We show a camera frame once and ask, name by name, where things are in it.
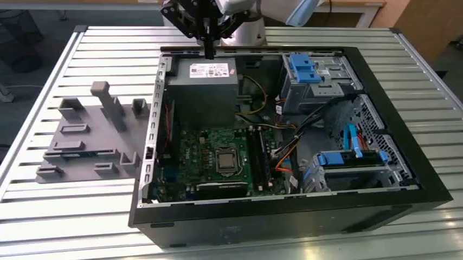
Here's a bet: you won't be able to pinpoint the grey metal stand foot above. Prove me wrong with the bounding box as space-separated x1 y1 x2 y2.
0 81 14 103

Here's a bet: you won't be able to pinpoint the black open PC case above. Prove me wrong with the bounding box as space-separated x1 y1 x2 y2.
128 45 454 249

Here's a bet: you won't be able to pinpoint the CPU socket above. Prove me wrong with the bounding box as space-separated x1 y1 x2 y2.
212 145 244 178

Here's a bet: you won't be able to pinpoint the metal disk bay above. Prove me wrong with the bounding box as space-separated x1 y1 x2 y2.
312 151 420 193

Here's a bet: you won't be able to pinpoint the blue flat data wire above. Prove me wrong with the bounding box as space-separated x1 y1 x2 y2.
342 123 364 159

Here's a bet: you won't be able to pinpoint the grey power supply unit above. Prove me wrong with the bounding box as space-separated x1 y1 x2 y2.
164 58 241 128

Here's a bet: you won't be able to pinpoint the white frame wooden desk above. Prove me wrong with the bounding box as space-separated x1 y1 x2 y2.
0 0 386 28

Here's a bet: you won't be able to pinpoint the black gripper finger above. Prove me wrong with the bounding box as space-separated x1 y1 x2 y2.
208 12 250 60
160 0 209 60

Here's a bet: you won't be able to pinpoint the silver CPU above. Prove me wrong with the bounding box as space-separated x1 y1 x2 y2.
217 151 236 168

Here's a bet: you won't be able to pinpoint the grey parts rack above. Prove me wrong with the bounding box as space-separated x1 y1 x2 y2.
34 80 152 185

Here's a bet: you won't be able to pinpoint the hard disk in blue carrier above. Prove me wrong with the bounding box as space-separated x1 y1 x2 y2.
316 151 389 170

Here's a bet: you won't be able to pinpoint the metal optical drive cage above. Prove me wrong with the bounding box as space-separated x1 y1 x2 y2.
280 54 364 114

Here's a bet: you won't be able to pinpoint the orange wire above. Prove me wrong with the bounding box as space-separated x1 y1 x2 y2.
273 140 301 173

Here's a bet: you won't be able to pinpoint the blue plastic drive latch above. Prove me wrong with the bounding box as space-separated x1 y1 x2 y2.
289 55 322 84

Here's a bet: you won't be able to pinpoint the wooden cabinet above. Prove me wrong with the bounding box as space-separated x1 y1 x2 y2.
393 0 463 64

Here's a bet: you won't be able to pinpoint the black mesh waste bin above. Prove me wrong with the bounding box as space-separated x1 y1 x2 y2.
0 9 43 74

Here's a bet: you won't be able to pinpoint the thin red wire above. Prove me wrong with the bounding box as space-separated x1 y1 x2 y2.
164 104 173 158

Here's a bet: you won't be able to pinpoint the black graphics card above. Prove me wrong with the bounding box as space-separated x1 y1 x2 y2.
194 181 250 201

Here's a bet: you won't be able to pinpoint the green motherboard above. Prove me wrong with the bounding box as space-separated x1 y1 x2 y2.
153 127 286 203

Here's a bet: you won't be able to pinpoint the yellow wires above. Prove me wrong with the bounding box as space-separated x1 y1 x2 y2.
234 75 269 117

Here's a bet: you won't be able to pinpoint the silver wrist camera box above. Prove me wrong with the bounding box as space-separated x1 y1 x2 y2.
216 0 250 21

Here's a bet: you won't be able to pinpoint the black cable bundle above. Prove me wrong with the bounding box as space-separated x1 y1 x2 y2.
272 94 357 158

